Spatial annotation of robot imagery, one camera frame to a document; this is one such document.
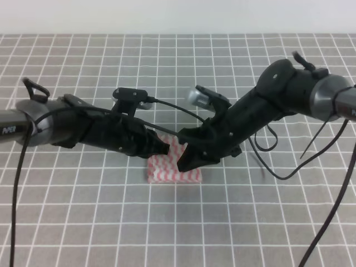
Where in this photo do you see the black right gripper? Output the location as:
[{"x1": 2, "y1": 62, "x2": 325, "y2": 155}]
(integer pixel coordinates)
[{"x1": 177, "y1": 89, "x2": 267, "y2": 172}]

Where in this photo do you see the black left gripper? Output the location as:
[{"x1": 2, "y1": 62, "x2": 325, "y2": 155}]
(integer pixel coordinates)
[{"x1": 80, "y1": 112, "x2": 171, "y2": 159}]

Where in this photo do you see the pink white wavy towel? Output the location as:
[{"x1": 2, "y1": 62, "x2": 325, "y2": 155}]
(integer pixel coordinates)
[{"x1": 146, "y1": 133, "x2": 203, "y2": 184}]

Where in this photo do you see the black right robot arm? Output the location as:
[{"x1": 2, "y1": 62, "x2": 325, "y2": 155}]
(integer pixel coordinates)
[{"x1": 177, "y1": 52, "x2": 355, "y2": 172}]

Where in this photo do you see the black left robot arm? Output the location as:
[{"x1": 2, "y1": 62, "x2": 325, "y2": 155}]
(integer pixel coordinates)
[{"x1": 1, "y1": 78, "x2": 170, "y2": 159}]

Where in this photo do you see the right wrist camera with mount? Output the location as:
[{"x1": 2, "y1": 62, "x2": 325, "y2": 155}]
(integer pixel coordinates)
[{"x1": 187, "y1": 85, "x2": 231, "y2": 121}]

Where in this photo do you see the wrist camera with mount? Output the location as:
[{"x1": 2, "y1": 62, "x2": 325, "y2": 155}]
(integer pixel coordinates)
[
  {"x1": 187, "y1": 85, "x2": 231, "y2": 121},
  {"x1": 111, "y1": 87, "x2": 152, "y2": 117}
]

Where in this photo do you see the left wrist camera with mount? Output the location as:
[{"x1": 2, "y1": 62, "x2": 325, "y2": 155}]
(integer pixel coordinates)
[{"x1": 111, "y1": 87, "x2": 152, "y2": 117}]

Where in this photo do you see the black right camera cable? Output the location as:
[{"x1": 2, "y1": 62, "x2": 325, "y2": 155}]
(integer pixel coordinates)
[{"x1": 249, "y1": 86, "x2": 356, "y2": 267}]

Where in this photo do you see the black camera cable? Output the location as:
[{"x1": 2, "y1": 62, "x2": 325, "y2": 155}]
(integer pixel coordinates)
[
  {"x1": 8, "y1": 97, "x2": 206, "y2": 267},
  {"x1": 249, "y1": 86, "x2": 356, "y2": 267}
]

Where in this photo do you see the black left camera cable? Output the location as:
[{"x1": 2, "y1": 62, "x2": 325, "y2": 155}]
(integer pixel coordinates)
[{"x1": 8, "y1": 97, "x2": 206, "y2": 267}]

